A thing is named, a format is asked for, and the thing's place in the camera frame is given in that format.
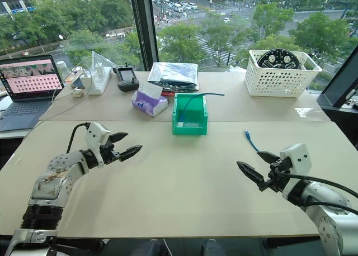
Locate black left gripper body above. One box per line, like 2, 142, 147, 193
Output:
98, 143, 124, 165

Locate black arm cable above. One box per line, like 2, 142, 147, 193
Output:
275, 166, 358, 215
66, 122, 91, 154

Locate white power strip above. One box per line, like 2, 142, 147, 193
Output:
80, 66, 113, 96

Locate clear water bottle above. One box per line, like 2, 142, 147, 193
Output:
55, 60, 69, 84

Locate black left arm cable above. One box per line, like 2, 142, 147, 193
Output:
66, 122, 91, 154

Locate green plastic bin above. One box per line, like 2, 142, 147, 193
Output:
171, 93, 210, 136

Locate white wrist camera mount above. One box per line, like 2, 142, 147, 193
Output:
84, 122, 111, 166
279, 143, 313, 182

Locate black remote controller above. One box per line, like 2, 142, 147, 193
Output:
116, 62, 140, 93

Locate silver foil bag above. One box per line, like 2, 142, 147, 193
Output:
147, 61, 200, 87

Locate purple tissue pack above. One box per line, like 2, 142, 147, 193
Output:
131, 81, 169, 118

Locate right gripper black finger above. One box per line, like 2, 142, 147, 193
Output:
236, 160, 265, 185
256, 151, 281, 165

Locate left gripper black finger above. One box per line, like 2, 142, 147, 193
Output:
119, 144, 144, 162
107, 131, 130, 145

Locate white charging cable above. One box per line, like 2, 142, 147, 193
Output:
38, 65, 93, 121

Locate black round disc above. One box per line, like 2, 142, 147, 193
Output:
257, 49, 306, 70

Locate grey laptop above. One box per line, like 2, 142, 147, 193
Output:
0, 54, 65, 132

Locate clear plastic bag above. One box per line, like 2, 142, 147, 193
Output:
90, 50, 119, 70

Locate smartphone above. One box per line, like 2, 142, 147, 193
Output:
70, 71, 86, 90

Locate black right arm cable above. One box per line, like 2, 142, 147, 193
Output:
275, 166, 358, 215

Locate white perforated plastic basket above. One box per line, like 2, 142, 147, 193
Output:
244, 49, 323, 98

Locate black window pillar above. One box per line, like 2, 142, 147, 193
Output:
129, 0, 160, 72

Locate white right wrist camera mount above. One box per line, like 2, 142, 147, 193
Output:
279, 143, 313, 182

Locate dark monitor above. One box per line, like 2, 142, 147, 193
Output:
321, 53, 358, 109

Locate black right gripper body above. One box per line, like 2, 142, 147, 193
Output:
257, 158, 293, 194

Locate black flat bag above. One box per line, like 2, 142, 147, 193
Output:
150, 82, 199, 93

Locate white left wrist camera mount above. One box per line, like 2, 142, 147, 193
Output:
84, 122, 111, 166

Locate short blue Ethernet cable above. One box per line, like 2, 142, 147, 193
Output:
243, 129, 261, 152

